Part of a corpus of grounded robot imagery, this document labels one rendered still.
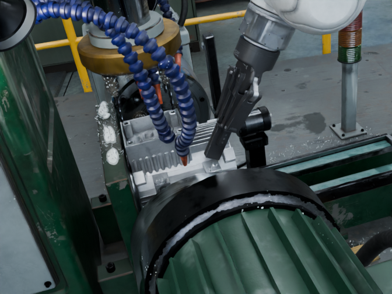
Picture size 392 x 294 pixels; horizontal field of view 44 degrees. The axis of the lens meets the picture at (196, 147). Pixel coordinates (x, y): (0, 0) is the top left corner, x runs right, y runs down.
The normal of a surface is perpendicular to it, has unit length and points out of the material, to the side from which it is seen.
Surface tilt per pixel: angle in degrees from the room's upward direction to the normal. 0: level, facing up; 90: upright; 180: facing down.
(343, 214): 90
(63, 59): 90
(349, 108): 90
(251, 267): 4
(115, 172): 0
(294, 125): 0
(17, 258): 90
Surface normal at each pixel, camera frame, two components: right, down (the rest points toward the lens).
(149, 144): 0.22, 0.50
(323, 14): -0.09, 0.52
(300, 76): -0.15, -0.83
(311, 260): 0.23, -0.86
